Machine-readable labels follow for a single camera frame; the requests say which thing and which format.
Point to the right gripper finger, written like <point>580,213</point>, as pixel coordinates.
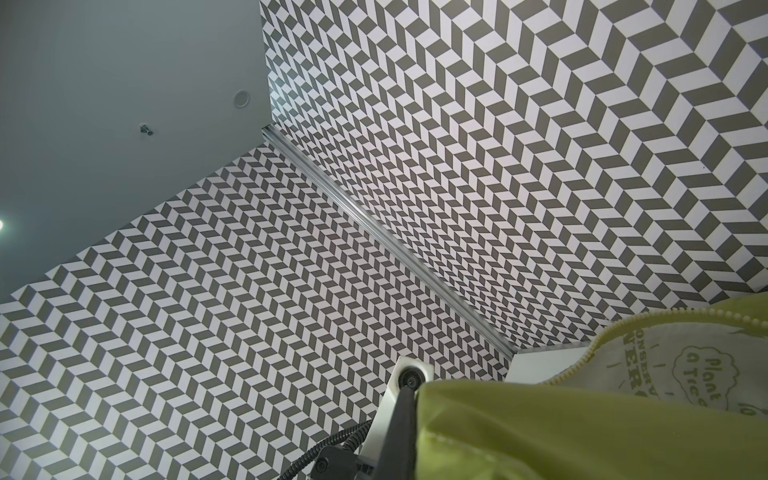
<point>398,455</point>

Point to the lime green zip jacket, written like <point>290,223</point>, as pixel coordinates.
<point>672,394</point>

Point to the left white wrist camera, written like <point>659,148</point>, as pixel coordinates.
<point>407,372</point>

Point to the left aluminium corner post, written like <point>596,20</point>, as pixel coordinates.
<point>370,224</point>

